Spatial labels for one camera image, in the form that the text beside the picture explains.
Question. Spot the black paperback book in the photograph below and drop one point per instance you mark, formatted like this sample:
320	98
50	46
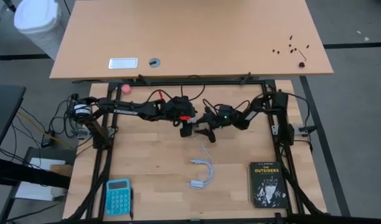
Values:
268	185

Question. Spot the white rectangular desk plate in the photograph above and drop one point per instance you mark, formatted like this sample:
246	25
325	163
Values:
123	63

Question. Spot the black pen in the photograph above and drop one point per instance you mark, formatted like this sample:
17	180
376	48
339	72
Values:
131	202

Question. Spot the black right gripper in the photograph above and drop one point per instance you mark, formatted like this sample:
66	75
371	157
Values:
214	123

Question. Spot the metal lamp base with socket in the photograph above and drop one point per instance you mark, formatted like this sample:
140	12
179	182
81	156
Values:
197	132

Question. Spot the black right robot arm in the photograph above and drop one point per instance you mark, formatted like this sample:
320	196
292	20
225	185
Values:
256	112

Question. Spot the white box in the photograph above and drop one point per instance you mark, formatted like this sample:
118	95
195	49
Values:
35	191

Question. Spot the black frame clamp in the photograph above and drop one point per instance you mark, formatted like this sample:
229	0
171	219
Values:
143	79
246	78

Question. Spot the black power brick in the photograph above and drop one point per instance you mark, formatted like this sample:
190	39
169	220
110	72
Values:
47	140

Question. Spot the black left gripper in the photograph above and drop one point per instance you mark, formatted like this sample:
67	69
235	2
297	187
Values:
185	129

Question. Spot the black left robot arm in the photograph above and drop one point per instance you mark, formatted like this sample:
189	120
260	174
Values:
125	110

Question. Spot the grey round desk grommet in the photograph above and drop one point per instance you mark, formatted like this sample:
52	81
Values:
154	62

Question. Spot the black side desk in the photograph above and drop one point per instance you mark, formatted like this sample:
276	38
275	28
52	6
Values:
3	109

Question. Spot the white trash bin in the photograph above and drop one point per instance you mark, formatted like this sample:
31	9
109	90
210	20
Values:
38	21

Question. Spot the black hex key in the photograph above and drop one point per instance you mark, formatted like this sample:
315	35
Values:
302	56

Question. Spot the light wooden desk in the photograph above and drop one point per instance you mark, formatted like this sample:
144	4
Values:
190	31

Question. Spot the teal desk calculator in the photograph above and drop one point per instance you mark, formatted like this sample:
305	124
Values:
117	197

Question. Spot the small dark knob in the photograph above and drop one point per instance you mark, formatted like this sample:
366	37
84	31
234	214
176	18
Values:
301	64

